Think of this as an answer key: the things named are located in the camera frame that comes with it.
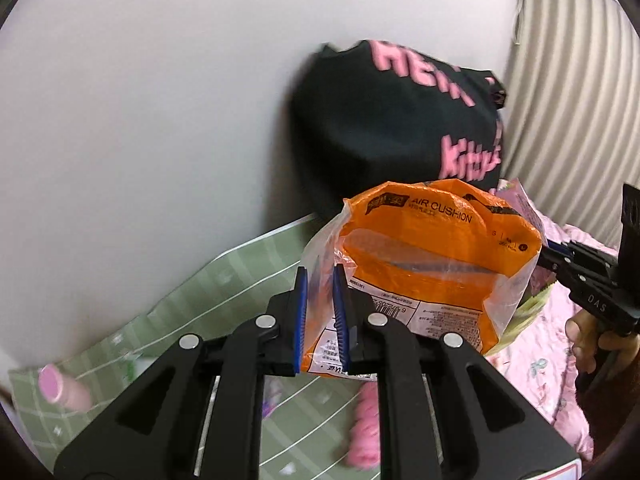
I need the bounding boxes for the green checkered tablecloth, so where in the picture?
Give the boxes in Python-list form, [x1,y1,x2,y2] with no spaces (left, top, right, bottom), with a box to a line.
[10,216,381,479]

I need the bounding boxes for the black Hello Kitty pillow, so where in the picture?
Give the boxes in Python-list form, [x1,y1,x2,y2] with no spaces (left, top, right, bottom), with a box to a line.
[288,40,506,220]

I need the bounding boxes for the pink floral bedsheet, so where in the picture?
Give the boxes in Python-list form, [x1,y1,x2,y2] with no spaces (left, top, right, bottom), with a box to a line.
[484,179,622,461]

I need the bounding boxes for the pink small bottle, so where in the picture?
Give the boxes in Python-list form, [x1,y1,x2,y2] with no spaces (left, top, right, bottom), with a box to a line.
[38,363,93,413]

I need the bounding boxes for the pink caterpillar toy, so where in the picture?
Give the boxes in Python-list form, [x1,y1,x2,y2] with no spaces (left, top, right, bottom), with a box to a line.
[346,382,381,470]

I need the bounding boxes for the white blind cord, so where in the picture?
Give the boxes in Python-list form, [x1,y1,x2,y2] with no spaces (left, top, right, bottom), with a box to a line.
[512,0,528,49]

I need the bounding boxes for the brown right sleeve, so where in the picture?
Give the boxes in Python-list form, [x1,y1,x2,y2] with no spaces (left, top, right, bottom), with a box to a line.
[577,356,639,460]

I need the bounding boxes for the white window blinds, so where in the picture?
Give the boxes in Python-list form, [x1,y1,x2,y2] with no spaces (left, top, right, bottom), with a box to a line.
[503,0,639,247]

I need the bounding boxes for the right hand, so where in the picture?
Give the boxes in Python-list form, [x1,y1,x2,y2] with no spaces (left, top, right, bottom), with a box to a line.
[565,310,639,379]

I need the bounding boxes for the orange air cushion bag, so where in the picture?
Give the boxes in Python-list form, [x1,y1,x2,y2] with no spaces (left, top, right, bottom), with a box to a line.
[300,180,544,377]

